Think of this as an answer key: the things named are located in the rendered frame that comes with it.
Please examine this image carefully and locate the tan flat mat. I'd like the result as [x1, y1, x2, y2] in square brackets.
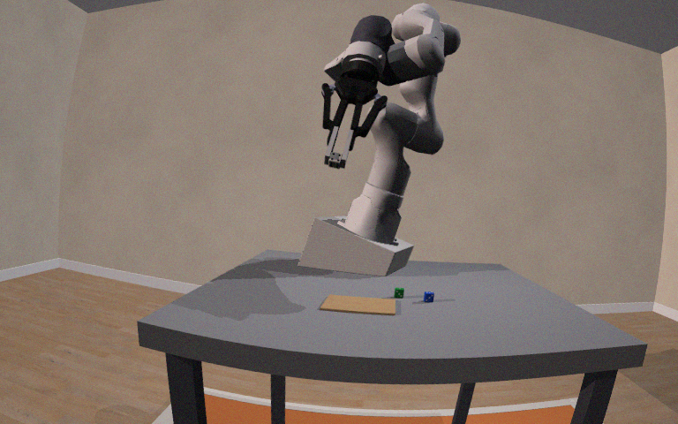
[320, 294, 396, 315]

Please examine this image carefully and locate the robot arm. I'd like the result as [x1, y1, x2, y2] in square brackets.
[324, 4, 461, 246]

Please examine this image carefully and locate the white die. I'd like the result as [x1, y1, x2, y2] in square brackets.
[328, 152, 343, 169]

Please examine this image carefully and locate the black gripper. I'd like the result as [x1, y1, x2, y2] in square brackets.
[321, 60, 388, 168]

